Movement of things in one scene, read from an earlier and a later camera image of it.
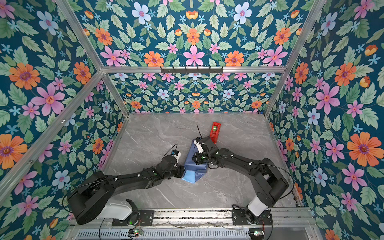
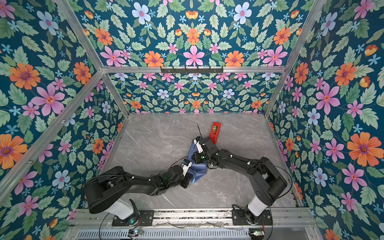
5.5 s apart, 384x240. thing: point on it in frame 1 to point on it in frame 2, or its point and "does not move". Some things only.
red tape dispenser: [215, 132] does not move
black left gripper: [181, 168] to [188, 177]
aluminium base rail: [200, 218] does not move
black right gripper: [197, 160] does not move
